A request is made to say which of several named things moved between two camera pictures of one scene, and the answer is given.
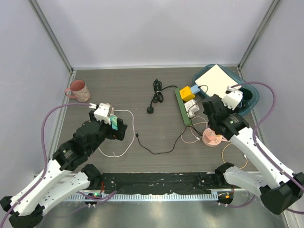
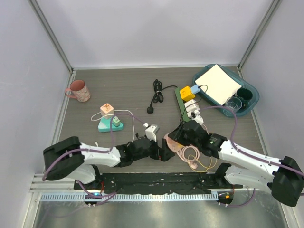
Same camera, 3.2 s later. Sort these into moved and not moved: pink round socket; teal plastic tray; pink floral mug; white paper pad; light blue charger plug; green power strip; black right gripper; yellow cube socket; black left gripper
Moved: black left gripper; black right gripper; pink round socket
Not moved: white paper pad; green power strip; light blue charger plug; yellow cube socket; teal plastic tray; pink floral mug
